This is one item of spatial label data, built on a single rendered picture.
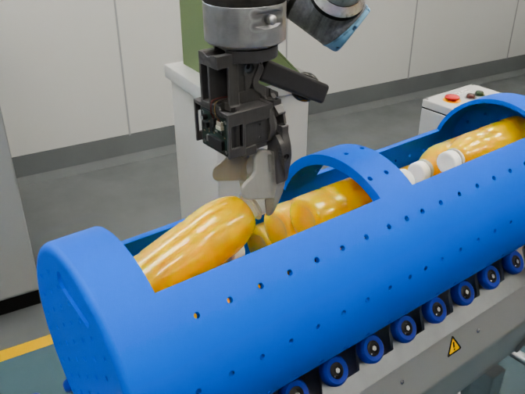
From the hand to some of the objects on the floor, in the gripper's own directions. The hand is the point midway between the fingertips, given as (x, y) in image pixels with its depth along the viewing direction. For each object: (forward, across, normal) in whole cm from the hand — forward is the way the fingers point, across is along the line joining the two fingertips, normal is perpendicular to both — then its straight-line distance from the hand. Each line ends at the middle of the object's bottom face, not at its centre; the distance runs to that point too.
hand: (262, 196), depth 76 cm
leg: (+123, +5, +58) cm, 136 cm away
